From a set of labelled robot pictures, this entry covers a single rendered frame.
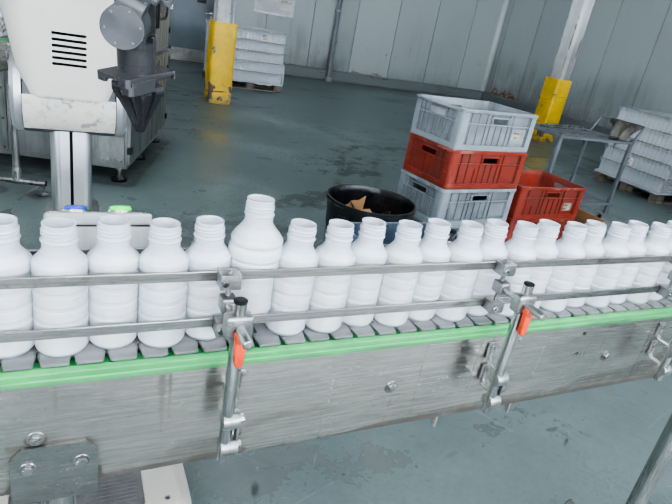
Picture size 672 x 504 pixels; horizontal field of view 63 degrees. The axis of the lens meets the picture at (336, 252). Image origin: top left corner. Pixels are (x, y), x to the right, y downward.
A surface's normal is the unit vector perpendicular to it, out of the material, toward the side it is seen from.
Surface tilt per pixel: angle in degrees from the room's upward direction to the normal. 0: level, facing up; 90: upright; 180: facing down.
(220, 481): 0
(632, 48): 90
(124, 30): 98
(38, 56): 90
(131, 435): 90
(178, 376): 90
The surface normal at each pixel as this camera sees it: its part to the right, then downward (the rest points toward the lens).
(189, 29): 0.40, 0.42
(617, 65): -0.90, 0.02
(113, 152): 0.11, 0.40
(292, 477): 0.17, -0.91
